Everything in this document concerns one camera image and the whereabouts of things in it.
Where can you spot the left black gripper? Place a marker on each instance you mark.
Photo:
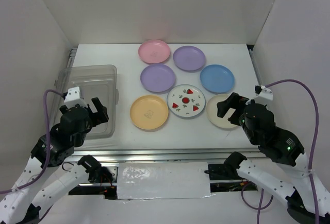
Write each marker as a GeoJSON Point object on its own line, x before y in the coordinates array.
{"type": "Point", "coordinates": [102, 116]}

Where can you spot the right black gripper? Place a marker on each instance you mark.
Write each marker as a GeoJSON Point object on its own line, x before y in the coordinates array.
{"type": "Point", "coordinates": [234, 100]}

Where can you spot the white watermelon pattern plate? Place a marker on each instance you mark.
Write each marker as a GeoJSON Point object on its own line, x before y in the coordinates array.
{"type": "Point", "coordinates": [186, 101]}

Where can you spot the yellow bear plastic plate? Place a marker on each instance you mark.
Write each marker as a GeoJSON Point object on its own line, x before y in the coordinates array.
{"type": "Point", "coordinates": [149, 112]}

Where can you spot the purple plate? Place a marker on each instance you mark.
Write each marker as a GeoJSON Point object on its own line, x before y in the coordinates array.
{"type": "Point", "coordinates": [189, 58]}
{"type": "Point", "coordinates": [158, 78]}

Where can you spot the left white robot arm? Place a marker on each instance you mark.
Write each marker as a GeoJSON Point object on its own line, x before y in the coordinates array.
{"type": "Point", "coordinates": [29, 200]}

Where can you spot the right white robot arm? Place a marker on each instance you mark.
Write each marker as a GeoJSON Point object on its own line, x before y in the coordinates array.
{"type": "Point", "coordinates": [305, 197]}

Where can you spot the clear plastic bin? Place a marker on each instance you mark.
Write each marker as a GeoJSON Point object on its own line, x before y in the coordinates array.
{"type": "Point", "coordinates": [94, 81]}

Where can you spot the cream plastic plate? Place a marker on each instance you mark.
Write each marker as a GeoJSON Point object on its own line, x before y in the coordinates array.
{"type": "Point", "coordinates": [211, 110]}

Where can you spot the blue plastic plate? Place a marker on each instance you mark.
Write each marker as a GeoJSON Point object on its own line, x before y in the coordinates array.
{"type": "Point", "coordinates": [217, 78]}

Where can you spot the pink plastic plate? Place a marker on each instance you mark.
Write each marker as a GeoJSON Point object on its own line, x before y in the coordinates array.
{"type": "Point", "coordinates": [154, 51]}

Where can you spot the white foil-edged board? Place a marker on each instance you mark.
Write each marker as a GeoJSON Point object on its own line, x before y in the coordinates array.
{"type": "Point", "coordinates": [170, 180]}

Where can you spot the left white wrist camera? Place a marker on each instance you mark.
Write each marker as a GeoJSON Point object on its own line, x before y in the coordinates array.
{"type": "Point", "coordinates": [74, 97]}

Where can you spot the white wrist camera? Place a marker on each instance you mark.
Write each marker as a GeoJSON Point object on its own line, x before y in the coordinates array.
{"type": "Point", "coordinates": [74, 97]}
{"type": "Point", "coordinates": [264, 93]}

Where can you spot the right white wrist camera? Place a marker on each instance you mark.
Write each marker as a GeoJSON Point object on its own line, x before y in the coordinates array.
{"type": "Point", "coordinates": [264, 93]}

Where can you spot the aluminium front rail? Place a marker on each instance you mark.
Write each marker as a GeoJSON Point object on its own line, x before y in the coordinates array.
{"type": "Point", "coordinates": [162, 155]}

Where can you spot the aluminium rail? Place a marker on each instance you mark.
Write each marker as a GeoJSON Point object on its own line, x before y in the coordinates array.
{"type": "Point", "coordinates": [250, 50]}
{"type": "Point", "coordinates": [162, 155]}

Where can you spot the aluminium right side rail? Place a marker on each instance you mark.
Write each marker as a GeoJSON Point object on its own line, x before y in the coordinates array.
{"type": "Point", "coordinates": [250, 50]}

